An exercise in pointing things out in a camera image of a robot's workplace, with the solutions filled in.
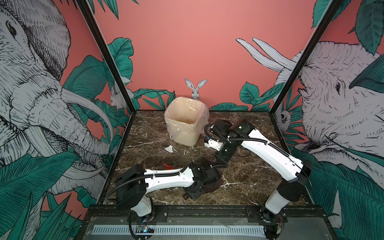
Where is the clear plastic bin liner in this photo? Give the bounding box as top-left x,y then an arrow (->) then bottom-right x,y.
164,96 -> 211,142

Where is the white paper scrap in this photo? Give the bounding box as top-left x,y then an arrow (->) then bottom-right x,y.
164,145 -> 174,153

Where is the cream plastic trash bin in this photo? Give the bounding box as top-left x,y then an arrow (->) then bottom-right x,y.
164,96 -> 209,147

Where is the black frame post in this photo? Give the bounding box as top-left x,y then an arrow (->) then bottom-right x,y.
74,0 -> 137,114
269,0 -> 343,117

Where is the black front mounting rail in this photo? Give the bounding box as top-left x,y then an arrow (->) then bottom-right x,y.
76,205 -> 317,240

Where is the red paper scrap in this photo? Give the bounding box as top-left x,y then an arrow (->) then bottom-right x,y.
163,163 -> 174,170

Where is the small green circuit board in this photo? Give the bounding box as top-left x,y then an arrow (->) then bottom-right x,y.
136,225 -> 156,235

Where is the white perforated vent strip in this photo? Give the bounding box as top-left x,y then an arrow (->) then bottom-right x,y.
91,225 -> 266,237

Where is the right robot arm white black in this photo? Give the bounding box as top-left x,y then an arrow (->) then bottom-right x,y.
204,119 -> 313,217

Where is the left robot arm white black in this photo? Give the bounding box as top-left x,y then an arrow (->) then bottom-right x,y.
104,159 -> 223,223

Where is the black left frame post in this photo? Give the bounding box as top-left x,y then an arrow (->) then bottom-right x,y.
74,0 -> 137,114

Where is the black right frame post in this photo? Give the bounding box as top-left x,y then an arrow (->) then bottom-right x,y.
269,0 -> 343,117

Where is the dark brown dustpan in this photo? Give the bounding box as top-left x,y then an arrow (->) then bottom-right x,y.
200,158 -> 223,193

